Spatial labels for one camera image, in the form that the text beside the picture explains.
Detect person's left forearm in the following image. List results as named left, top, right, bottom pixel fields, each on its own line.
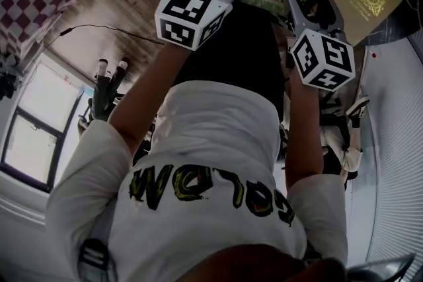
left=108, top=41, right=192, bottom=158

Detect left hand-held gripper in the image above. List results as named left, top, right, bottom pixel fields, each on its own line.
left=154, top=0, right=255, bottom=52

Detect black framed window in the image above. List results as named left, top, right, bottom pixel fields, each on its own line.
left=0, top=55, right=85, bottom=194

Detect person's black trousers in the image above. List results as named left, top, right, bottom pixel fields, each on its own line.
left=171, top=2, right=287, bottom=125

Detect person's right forearm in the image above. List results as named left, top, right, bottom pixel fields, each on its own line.
left=283, top=68, right=325, bottom=190

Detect black strap buckle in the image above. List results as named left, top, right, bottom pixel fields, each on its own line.
left=78, top=238, right=110, bottom=277

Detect person's white printed t-shirt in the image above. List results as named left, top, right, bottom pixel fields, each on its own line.
left=46, top=80, right=348, bottom=282

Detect thin black cable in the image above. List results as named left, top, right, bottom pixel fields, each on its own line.
left=42, top=24, right=165, bottom=46

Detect white ribbed blind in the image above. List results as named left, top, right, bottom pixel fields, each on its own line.
left=362, top=32, right=423, bottom=275

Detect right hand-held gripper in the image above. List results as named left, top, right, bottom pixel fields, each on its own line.
left=282, top=0, right=356, bottom=92

